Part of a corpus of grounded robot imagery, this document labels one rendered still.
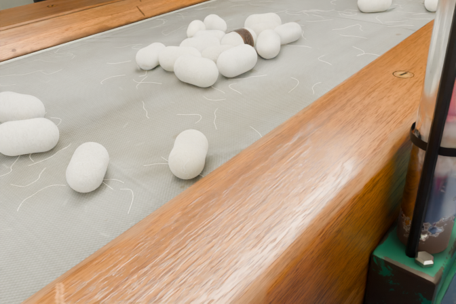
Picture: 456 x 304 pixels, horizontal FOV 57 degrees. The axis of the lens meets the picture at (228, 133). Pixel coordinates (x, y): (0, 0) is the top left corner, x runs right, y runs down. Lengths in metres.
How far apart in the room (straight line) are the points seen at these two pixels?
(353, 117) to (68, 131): 0.17
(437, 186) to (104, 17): 0.40
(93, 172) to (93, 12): 0.32
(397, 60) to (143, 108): 0.17
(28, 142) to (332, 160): 0.16
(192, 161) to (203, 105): 0.09
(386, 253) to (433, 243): 0.02
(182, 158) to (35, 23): 0.31
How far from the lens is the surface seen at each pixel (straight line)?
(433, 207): 0.20
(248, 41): 0.37
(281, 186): 0.16
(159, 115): 0.28
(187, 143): 0.21
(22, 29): 0.47
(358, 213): 0.18
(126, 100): 0.31
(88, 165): 0.21
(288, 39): 0.39
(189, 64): 0.31
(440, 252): 0.22
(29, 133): 0.25
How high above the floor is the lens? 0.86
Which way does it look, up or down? 29 degrees down
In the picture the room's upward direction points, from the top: 4 degrees counter-clockwise
